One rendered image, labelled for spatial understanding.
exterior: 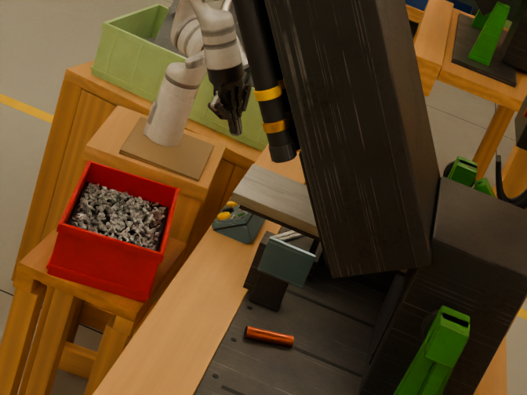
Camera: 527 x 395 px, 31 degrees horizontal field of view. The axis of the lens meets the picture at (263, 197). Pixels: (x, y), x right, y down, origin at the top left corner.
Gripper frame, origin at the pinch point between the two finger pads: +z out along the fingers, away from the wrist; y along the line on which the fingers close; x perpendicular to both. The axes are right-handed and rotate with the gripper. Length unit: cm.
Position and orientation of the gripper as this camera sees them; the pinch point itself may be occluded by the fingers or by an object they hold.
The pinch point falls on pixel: (235, 126)
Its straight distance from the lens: 207.9
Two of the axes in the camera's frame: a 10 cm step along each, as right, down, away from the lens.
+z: 1.5, 9.0, 4.1
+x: -8.0, -1.3, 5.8
